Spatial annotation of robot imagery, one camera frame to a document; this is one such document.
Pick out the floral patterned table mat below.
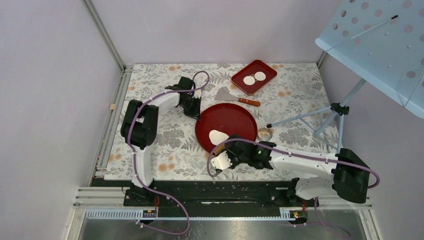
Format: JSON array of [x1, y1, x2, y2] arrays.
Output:
[[124, 63, 339, 181]]

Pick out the white dough ball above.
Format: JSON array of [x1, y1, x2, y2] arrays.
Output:
[[208, 130, 229, 146]]

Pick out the left round dumpling wrapper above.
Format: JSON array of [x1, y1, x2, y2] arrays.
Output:
[[243, 75, 256, 86]]

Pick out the light blue tripod stand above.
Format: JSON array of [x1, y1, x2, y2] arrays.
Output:
[[266, 78, 366, 152]]

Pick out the scraper with orange handle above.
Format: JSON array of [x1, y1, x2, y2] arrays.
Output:
[[214, 87, 261, 107]]

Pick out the round dumpling wrapper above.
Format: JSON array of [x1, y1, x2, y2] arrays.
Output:
[[254, 71, 267, 81], [243, 75, 256, 86]]

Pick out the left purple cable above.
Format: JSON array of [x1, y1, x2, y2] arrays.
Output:
[[127, 70, 211, 237]]

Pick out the light blue perforated panel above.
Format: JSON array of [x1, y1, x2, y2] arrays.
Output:
[[315, 0, 424, 118]]

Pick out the wooden double-ended roller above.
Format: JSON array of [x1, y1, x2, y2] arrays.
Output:
[[213, 145, 225, 156]]

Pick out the right round dumpling wrapper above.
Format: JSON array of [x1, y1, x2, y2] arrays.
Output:
[[254, 71, 267, 81]]

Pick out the round red tray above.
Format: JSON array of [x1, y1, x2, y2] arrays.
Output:
[[195, 103, 258, 153]]

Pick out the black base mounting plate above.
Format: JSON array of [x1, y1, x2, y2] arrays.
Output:
[[94, 179, 316, 219]]

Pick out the purple cable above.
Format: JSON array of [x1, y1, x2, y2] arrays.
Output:
[[127, 70, 211, 237], [205, 138, 381, 239]]

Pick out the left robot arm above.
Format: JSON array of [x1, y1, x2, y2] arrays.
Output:
[[120, 76, 202, 206]]

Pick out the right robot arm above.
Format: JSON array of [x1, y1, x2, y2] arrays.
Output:
[[211, 135, 371, 206]]

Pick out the red rectangular tray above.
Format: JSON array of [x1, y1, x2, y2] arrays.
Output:
[[231, 59, 278, 96]]

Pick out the round metal cutter ring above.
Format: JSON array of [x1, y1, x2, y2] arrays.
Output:
[[257, 127, 274, 141]]

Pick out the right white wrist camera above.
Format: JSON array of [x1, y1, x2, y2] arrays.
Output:
[[211, 151, 233, 171]]

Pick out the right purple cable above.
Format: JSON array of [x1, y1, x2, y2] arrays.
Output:
[[205, 138, 381, 239]]

